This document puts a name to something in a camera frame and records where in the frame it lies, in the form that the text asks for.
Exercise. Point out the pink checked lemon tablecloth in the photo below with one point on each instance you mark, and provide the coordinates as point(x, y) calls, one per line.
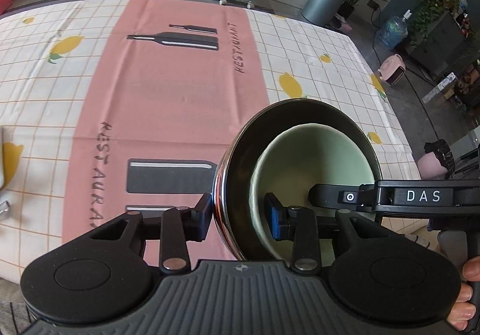
point(106, 103)

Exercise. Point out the green ceramic bowl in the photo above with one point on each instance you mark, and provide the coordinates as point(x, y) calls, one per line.
point(295, 161)

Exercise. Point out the grey mesh tool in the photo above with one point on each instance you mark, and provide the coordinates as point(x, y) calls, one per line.
point(4, 205)

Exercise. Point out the dark cabinet with ivy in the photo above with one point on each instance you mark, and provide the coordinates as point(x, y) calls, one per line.
point(441, 36)

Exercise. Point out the blue water jug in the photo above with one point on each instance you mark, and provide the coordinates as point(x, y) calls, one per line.
point(394, 30)

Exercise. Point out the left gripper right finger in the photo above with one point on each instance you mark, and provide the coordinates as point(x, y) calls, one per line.
point(297, 225)

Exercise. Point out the pink bin with black bag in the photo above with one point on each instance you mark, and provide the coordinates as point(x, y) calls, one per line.
point(437, 161)

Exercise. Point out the grey trash can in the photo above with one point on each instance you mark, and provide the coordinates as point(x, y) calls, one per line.
point(321, 12)

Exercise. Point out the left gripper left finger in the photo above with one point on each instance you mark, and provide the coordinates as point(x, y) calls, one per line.
point(179, 226)

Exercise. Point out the right hand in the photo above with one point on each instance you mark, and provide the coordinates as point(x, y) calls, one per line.
point(463, 311)

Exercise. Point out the orange steel bowl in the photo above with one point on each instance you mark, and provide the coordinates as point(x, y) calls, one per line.
point(231, 185)

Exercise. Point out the pink small heater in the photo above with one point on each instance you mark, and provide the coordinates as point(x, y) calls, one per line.
point(392, 69)

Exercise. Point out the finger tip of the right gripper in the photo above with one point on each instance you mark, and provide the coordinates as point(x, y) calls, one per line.
point(334, 196)

